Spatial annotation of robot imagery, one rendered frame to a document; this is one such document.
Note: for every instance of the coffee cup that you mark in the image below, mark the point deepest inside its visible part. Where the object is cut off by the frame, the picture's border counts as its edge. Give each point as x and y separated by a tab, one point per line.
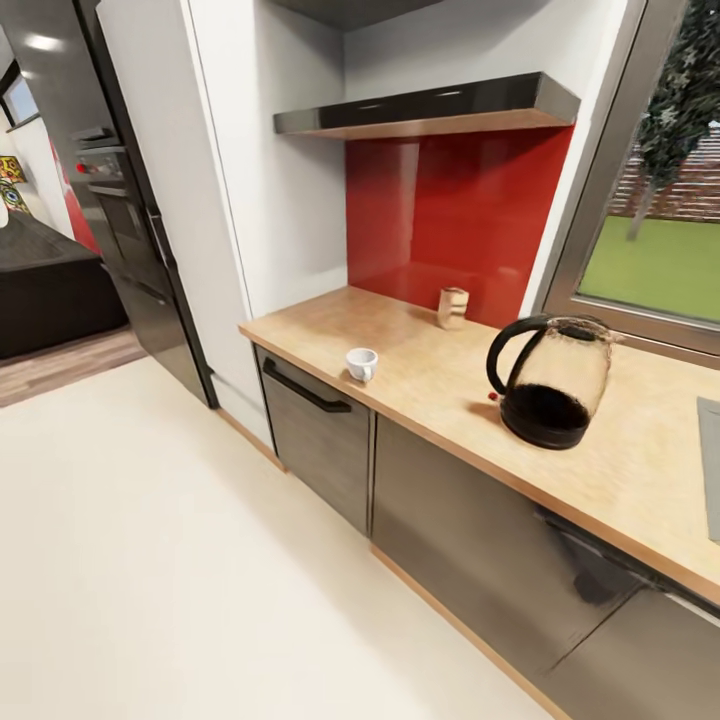
361	363

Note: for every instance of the electric kettle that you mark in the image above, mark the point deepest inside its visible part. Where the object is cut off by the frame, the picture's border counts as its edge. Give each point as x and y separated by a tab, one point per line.
558	381

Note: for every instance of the oven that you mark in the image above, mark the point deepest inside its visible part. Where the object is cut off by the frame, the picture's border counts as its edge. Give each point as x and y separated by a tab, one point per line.
112	180

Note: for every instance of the painting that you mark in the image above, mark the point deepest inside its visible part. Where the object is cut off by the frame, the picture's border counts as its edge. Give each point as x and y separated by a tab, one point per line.
79	224

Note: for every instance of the dishwasher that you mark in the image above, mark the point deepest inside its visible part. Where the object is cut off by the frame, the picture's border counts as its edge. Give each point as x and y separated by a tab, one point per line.
320	434

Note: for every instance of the water glass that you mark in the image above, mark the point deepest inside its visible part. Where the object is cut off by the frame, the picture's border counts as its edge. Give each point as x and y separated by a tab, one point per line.
452	308

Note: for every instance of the fridge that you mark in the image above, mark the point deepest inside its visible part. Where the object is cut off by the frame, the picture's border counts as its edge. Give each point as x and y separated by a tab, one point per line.
256	220

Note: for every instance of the countertop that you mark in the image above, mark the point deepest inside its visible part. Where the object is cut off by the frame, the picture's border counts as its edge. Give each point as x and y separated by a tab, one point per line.
635	479

